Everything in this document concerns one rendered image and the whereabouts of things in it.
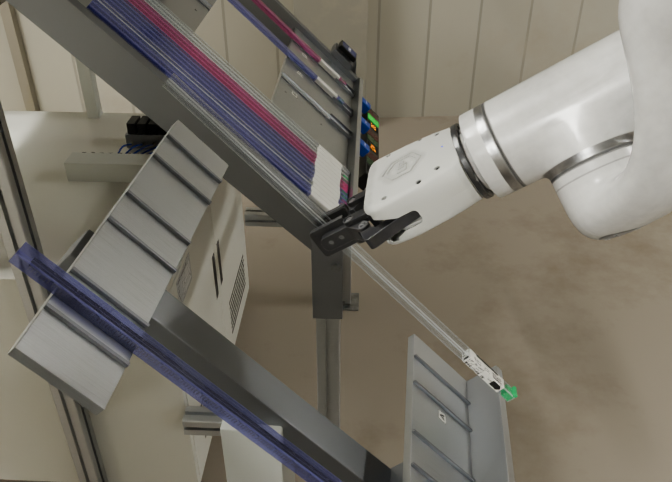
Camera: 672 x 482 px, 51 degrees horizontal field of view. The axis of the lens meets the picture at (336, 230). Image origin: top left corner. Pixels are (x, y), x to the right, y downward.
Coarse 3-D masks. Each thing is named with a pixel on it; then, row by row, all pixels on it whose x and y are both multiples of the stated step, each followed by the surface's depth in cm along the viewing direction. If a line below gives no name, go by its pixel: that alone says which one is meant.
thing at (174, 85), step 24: (192, 96) 63; (216, 120) 64; (240, 144) 65; (264, 168) 66; (288, 192) 67; (312, 216) 68; (360, 264) 71; (384, 288) 72; (456, 336) 76; (504, 384) 79
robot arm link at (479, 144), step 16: (480, 112) 61; (464, 128) 61; (480, 128) 60; (464, 144) 61; (480, 144) 59; (496, 144) 59; (480, 160) 60; (496, 160) 59; (480, 176) 61; (496, 176) 60; (512, 176) 60; (496, 192) 61; (512, 192) 63
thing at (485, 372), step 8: (472, 352) 77; (464, 360) 77; (472, 360) 76; (480, 360) 78; (472, 368) 77; (480, 368) 77; (488, 368) 78; (480, 376) 78; (488, 376) 77; (496, 376) 78; (488, 384) 78; (496, 384) 78
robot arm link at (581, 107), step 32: (576, 64) 57; (608, 64) 55; (512, 96) 59; (544, 96) 57; (576, 96) 56; (608, 96) 55; (512, 128) 58; (544, 128) 57; (576, 128) 56; (608, 128) 56; (512, 160) 59; (544, 160) 58; (576, 160) 56
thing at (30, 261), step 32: (32, 256) 47; (64, 288) 47; (96, 320) 49; (128, 320) 50; (160, 352) 51; (192, 384) 51; (224, 416) 53; (256, 416) 54; (288, 448) 55; (320, 480) 56
